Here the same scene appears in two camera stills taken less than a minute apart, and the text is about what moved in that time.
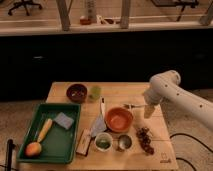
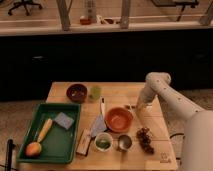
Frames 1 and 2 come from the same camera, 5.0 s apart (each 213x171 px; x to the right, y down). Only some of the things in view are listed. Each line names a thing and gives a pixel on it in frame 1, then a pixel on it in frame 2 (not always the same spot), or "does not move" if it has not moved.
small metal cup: x=124 y=142 does not move
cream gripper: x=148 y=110 -> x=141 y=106
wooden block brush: x=84 y=142 does not move
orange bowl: x=119 y=119 does not move
